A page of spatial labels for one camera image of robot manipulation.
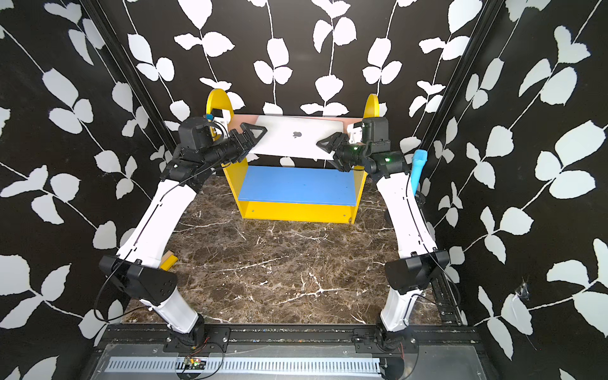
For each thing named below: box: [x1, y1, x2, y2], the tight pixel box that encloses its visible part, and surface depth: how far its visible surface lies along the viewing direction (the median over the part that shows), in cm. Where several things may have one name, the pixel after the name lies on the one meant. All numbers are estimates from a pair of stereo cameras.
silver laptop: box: [248, 115, 346, 160], surface depth 76 cm
